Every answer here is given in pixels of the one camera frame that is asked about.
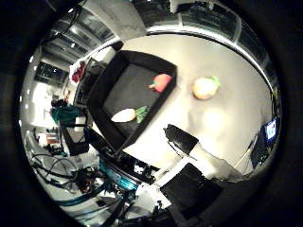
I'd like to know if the black cable tangle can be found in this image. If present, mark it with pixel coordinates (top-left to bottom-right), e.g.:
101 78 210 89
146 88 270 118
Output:
31 152 96 190

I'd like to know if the black cart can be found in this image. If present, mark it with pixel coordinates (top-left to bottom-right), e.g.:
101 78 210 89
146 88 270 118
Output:
60 122 91 157

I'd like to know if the black square container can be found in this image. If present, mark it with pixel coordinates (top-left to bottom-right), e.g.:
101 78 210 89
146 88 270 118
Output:
86 49 179 152

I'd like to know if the yellow plush pineapple toy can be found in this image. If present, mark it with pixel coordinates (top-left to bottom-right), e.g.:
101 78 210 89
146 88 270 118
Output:
190 75 222 101

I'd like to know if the long plush radish toy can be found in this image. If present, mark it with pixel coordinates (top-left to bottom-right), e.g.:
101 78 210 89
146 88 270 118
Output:
111 105 151 125

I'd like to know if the red hanging cloth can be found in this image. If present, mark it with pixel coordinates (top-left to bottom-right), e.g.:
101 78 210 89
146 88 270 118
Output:
70 61 87 84

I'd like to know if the monitor with blue screen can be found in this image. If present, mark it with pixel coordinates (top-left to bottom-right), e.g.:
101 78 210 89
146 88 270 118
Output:
264 118 278 141

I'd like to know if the dark metal shelf rack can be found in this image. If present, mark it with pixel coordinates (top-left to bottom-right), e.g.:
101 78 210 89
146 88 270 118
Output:
73 58 107 107

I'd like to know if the red plush apple toy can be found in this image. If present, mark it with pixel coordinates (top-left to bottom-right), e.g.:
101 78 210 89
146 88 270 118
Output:
148 73 173 94

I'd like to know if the person in teal shirt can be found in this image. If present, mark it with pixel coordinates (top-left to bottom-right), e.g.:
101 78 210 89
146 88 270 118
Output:
50 97 83 127

